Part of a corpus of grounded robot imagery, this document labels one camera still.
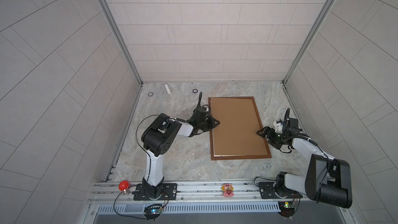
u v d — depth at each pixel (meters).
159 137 0.50
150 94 1.09
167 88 1.11
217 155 0.81
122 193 0.70
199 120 0.79
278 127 0.81
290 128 0.69
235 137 0.87
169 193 0.71
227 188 0.70
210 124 0.85
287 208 0.68
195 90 1.11
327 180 0.41
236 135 0.85
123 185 0.71
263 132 0.79
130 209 0.69
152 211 0.64
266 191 0.71
